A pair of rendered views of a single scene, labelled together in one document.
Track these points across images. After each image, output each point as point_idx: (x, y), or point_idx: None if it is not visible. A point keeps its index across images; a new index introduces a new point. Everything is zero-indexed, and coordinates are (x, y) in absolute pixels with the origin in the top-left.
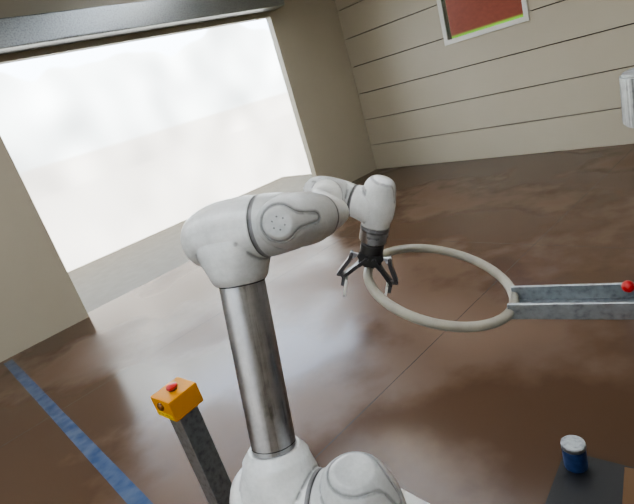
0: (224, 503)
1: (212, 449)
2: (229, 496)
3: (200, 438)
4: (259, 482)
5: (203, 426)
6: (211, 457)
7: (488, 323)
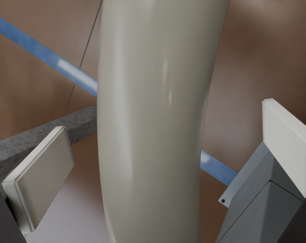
0: (72, 141)
1: (26, 154)
2: (72, 135)
3: (5, 170)
4: None
5: None
6: None
7: None
